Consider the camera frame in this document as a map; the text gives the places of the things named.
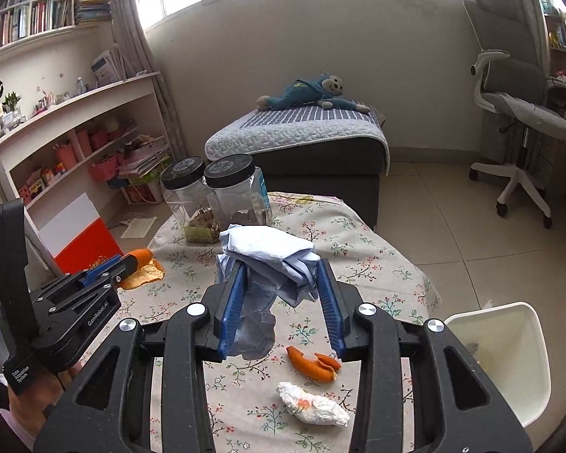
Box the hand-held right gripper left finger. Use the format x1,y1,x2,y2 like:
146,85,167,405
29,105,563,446
33,260,250,453

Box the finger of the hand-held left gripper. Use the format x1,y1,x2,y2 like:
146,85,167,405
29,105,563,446
33,255,130,307
87,262,141,296

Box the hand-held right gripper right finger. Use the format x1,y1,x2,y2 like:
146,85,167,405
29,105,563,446
316,259,534,453

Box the white paper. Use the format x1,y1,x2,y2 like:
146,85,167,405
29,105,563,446
215,224,321,360

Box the white trash bin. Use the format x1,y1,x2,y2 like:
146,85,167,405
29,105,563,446
443,302,551,428

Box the flat orange peel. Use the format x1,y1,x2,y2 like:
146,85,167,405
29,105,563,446
118,259,167,290

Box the red and white box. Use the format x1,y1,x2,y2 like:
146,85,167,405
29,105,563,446
37,192,126,275

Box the papers on floor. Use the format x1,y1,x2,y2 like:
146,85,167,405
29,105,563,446
108,214,159,240

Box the curled orange peel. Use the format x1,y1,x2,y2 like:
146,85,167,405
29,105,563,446
286,345,343,383

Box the floral tablecloth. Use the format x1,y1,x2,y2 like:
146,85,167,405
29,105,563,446
73,191,441,453

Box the crumpled white tissue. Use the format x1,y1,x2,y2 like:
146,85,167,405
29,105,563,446
275,381,351,428

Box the clear jar with black lid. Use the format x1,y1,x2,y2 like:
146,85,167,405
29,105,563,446
160,156,213,227
204,153,273,228

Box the pink basket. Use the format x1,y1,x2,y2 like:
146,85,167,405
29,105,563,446
89,153,124,182

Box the stack of papers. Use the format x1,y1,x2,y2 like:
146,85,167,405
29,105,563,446
117,136,171,177

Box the pink pen holder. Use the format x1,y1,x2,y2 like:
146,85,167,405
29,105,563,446
53,143,79,171

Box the dark grey ottoman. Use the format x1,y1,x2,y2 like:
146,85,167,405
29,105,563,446
252,148,391,233

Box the white bookshelf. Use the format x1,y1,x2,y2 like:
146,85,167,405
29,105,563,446
0,0,171,232

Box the white box with blue print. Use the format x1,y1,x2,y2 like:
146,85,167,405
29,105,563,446
91,49,124,84

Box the grey curtain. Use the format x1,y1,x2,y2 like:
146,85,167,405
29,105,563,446
468,0,544,60
108,0,186,173

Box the blue plush monkey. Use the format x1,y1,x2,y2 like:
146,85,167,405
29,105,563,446
257,72,373,115

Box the row of books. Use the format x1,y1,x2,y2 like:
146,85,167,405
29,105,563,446
0,0,113,50

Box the white office chair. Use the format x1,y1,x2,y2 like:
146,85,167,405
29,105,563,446
467,49,566,230

